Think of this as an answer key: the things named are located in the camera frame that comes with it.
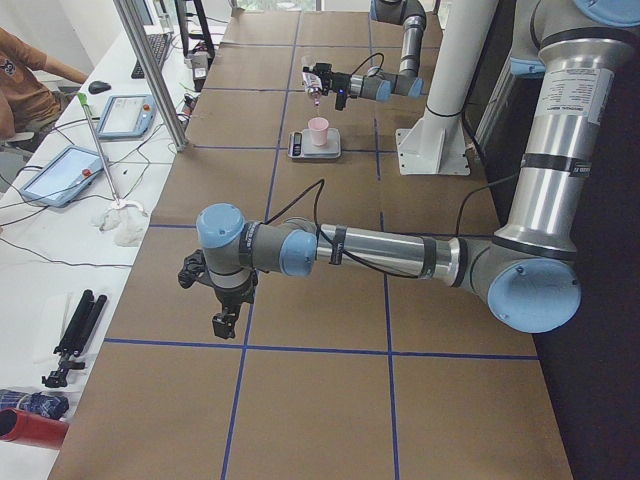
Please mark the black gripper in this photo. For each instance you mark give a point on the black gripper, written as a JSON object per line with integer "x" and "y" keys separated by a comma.
{"x": 341, "y": 80}
{"x": 231, "y": 297}

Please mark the glass sauce bottle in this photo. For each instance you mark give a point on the glass sauce bottle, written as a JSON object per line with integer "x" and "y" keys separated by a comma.
{"x": 311, "y": 81}

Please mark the pink paper cup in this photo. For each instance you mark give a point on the pink paper cup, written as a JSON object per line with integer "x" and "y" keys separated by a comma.
{"x": 318, "y": 129}

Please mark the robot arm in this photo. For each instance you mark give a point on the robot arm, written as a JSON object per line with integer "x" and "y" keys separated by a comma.
{"x": 524, "y": 272}
{"x": 379, "y": 85}

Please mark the silver kitchen scale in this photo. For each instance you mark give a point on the silver kitchen scale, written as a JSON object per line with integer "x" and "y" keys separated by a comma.
{"x": 301, "y": 147}

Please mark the black folded tripod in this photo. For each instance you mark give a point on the black folded tripod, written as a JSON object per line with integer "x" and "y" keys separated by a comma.
{"x": 75, "y": 338}

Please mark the crumpled white tissue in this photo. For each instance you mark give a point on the crumpled white tissue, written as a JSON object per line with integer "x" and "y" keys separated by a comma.
{"x": 128, "y": 225}

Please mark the black keyboard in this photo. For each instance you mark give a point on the black keyboard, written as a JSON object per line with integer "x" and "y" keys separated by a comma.
{"x": 159, "y": 45}

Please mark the blue patterned cloth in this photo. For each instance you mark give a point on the blue patterned cloth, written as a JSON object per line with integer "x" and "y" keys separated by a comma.
{"x": 48, "y": 406}

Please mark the far teach pendant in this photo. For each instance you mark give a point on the far teach pendant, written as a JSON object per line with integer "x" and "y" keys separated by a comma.
{"x": 126, "y": 117}

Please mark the teach pendant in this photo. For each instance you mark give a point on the teach pendant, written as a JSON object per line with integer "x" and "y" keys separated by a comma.
{"x": 63, "y": 178}
{"x": 126, "y": 117}

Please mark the near teach pendant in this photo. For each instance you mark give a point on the near teach pendant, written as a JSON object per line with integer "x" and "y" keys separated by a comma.
{"x": 63, "y": 178}

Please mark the black computer mouse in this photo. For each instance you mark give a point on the black computer mouse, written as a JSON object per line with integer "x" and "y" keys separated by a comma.
{"x": 97, "y": 87}

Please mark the red cylinder bottle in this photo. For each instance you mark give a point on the red cylinder bottle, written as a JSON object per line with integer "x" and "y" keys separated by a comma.
{"x": 31, "y": 429}

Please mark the green tipped metal rod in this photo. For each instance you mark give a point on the green tipped metal rod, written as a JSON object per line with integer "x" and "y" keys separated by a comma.
{"x": 117, "y": 202}

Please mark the seated person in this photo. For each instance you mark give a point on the seated person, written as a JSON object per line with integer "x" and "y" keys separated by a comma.
{"x": 27, "y": 105}

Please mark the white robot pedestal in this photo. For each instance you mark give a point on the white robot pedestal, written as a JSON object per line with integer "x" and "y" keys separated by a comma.
{"x": 435, "y": 145}

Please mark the aluminium frame post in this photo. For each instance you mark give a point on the aluminium frame post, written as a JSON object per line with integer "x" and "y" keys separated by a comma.
{"x": 137, "y": 36}

